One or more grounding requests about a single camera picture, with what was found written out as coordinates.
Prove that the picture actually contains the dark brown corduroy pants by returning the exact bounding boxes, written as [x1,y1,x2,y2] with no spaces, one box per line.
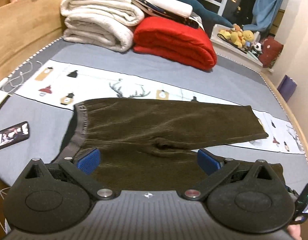
[57,98,268,191]

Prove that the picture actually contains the black smartphone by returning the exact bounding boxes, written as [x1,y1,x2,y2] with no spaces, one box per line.
[0,121,30,150]

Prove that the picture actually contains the white printed bed runner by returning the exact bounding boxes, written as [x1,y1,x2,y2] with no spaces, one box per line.
[13,59,305,155]

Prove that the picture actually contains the purple box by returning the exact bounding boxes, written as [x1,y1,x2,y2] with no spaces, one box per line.
[277,75,297,102]

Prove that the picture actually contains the panda plush toy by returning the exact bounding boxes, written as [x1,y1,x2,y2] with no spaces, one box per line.
[251,42,262,57]

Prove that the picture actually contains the dark red cushion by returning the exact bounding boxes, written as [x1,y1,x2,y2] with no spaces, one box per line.
[259,36,284,68]

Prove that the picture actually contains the yellow bear plush toys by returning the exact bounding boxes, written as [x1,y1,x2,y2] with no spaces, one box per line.
[217,24,254,49]

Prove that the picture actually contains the red folded quilt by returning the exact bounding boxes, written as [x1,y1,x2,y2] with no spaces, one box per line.
[133,16,217,70]

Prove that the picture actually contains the blue shark plush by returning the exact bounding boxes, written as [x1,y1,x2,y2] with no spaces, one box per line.
[178,0,233,37]

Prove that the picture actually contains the cream folded blanket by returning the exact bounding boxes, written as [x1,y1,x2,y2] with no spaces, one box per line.
[60,0,145,53]

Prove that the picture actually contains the wooden headboard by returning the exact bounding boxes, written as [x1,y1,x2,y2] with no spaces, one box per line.
[0,0,65,81]

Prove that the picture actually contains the blue curtain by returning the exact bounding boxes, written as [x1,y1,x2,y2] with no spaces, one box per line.
[243,0,283,32]

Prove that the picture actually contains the wooden bed frame rail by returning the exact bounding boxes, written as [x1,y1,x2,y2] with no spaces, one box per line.
[259,72,308,163]

